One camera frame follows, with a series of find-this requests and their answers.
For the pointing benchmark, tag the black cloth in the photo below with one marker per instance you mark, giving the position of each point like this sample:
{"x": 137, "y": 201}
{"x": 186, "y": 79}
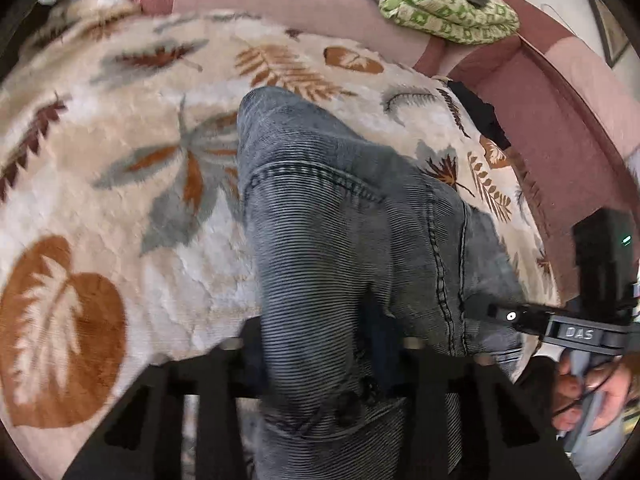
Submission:
{"x": 480, "y": 115}

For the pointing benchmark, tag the green patterned cloth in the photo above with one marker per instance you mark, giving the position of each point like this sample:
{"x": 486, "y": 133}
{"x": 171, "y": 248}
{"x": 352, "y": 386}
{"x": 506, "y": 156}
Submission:
{"x": 435, "y": 15}

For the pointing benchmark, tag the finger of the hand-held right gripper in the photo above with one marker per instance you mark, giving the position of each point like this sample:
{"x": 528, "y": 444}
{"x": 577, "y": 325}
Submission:
{"x": 520, "y": 320}

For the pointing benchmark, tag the framed picture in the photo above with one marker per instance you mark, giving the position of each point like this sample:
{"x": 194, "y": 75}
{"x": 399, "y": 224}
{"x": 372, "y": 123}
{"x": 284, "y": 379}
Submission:
{"x": 612, "y": 30}

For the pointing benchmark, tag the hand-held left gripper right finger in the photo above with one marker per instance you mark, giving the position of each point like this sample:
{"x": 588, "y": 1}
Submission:
{"x": 380, "y": 340}

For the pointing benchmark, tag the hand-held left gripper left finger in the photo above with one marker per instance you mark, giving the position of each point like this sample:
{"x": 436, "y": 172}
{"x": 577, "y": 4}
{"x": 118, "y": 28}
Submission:
{"x": 252, "y": 355}

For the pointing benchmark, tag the grey denim jeans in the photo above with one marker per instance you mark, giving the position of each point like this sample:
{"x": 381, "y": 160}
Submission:
{"x": 325, "y": 235}

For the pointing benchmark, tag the leaf print fleece blanket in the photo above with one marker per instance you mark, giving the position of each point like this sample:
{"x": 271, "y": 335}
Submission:
{"x": 125, "y": 110}

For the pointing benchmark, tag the pink sofa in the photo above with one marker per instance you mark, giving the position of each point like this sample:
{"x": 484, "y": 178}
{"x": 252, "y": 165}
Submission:
{"x": 565, "y": 135}

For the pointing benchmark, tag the person's right hand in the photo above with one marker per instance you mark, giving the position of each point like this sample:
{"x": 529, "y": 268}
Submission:
{"x": 620, "y": 395}

